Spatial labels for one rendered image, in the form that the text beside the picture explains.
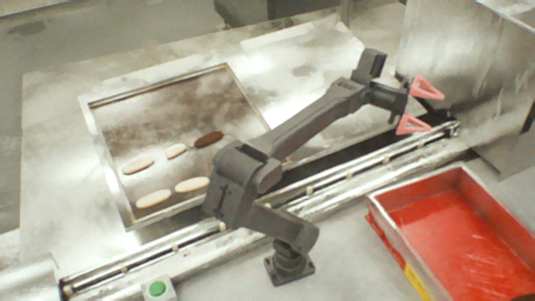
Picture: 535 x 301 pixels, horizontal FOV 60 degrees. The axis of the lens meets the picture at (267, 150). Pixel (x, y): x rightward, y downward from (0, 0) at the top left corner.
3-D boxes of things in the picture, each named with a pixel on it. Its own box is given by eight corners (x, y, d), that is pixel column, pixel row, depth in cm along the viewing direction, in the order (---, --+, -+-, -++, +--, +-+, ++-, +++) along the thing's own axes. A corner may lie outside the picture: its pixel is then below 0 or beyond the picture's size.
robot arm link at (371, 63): (327, 94, 110) (359, 107, 106) (341, 46, 105) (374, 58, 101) (349, 89, 119) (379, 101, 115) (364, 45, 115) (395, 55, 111)
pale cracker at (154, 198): (139, 211, 130) (138, 209, 129) (135, 201, 132) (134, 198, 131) (172, 197, 133) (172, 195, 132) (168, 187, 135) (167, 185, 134)
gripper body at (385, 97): (400, 112, 117) (373, 102, 119) (412, 79, 110) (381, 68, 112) (394, 127, 113) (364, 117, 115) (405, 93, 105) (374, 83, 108)
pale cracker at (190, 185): (176, 195, 134) (176, 192, 133) (173, 185, 136) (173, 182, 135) (210, 185, 136) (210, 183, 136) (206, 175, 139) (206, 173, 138)
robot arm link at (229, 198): (182, 206, 83) (224, 234, 78) (220, 140, 83) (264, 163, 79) (276, 237, 122) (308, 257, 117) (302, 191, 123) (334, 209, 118)
